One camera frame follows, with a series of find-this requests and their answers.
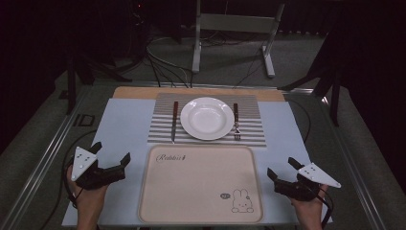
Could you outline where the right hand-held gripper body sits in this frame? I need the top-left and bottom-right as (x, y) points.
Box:
(273, 162), (342, 203)

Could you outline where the brown-handled table knife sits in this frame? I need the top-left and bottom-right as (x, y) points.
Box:
(170, 101), (180, 144)

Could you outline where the person's left hand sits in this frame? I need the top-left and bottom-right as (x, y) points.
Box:
(65, 166), (109, 221)

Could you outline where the black angled stand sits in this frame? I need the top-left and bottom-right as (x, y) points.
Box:
(277, 28), (343, 127)

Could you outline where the light blue table cover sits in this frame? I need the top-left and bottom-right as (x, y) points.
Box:
(61, 98), (333, 228)

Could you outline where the bundle of floor cables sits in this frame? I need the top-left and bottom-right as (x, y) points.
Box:
(145, 36), (194, 89)

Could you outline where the white round plate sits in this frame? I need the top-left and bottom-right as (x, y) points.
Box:
(180, 97), (235, 141)

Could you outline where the black tripod stand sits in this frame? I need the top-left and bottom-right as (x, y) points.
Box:
(65, 54), (133, 116)

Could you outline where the thin black cable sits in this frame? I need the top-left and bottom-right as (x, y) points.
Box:
(286, 99), (312, 145)

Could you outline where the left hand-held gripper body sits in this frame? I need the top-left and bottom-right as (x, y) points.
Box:
(70, 146), (127, 191)

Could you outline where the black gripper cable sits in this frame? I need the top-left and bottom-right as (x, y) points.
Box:
(318, 187), (335, 228)
(39, 128), (99, 230)

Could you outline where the beige tray with rabbit print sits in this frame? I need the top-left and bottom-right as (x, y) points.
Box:
(137, 144), (264, 224)

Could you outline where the aluminium floor rail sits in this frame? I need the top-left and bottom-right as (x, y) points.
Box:
(0, 85), (94, 230)
(314, 92), (389, 230)

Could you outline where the person's right hand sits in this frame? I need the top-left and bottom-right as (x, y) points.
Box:
(288, 184), (328, 222)

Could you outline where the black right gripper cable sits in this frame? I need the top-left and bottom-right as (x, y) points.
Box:
(318, 187), (335, 228)

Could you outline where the grey metal stand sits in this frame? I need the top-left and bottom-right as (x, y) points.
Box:
(191, 0), (286, 80)

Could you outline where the grey striped placemat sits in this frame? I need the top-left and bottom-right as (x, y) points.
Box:
(147, 93), (267, 148)

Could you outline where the brown-handled fork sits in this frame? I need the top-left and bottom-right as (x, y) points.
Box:
(232, 103), (242, 142)

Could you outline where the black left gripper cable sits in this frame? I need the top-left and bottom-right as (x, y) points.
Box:
(39, 128), (99, 230)

